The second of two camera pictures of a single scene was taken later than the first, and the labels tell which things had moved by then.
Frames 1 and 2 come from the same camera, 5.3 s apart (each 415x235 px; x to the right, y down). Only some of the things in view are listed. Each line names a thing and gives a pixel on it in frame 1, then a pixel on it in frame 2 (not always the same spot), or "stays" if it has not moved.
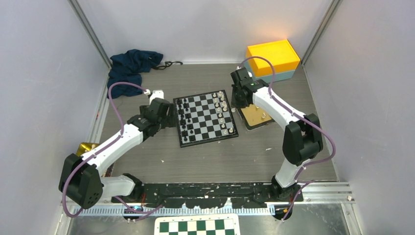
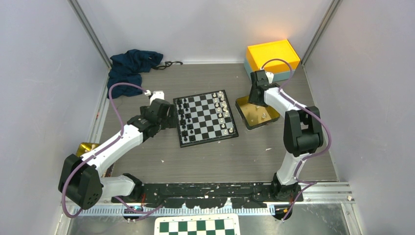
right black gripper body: [237, 101] to [252, 100]
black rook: [179, 102] stays
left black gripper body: [169, 121] stays
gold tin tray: [254, 117] stays
